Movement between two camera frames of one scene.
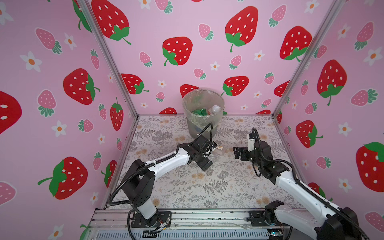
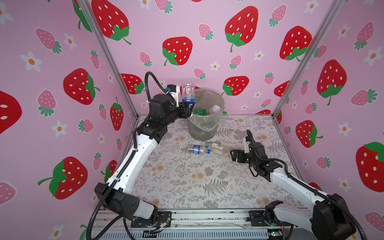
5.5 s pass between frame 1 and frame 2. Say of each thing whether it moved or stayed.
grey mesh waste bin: stayed
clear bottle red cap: stayed
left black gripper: moved
